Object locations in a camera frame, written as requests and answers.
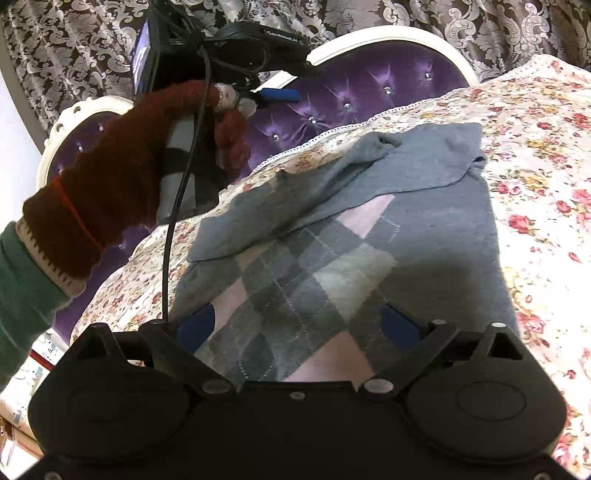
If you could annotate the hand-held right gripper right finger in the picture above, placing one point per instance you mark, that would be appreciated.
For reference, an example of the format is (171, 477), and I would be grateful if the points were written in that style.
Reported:
(399, 323)

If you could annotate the patterned damask curtain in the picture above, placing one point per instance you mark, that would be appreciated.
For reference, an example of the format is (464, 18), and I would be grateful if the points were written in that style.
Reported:
(461, 27)

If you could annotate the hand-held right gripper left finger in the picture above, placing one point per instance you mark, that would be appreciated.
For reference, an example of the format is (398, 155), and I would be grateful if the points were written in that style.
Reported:
(196, 323)

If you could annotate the white printed paper stack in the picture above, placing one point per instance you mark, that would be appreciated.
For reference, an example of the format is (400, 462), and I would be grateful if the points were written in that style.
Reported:
(23, 406)

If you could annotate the grey argyle sweater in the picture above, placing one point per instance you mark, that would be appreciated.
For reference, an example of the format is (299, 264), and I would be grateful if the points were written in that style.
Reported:
(323, 258)

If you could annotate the person's left forearm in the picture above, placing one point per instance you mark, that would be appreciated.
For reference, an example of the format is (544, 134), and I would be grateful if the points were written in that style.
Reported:
(23, 295)

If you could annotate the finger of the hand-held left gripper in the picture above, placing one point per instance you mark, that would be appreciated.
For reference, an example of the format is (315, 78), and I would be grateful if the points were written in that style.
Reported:
(279, 94)

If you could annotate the floral blanket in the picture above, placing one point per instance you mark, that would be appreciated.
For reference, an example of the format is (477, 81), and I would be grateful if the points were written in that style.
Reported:
(531, 161)

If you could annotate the purple tufted sofa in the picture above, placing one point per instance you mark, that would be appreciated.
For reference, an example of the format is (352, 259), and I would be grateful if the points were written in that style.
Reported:
(360, 87)

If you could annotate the person's left hand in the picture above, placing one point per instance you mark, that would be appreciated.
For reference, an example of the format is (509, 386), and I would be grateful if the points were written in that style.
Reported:
(106, 184)

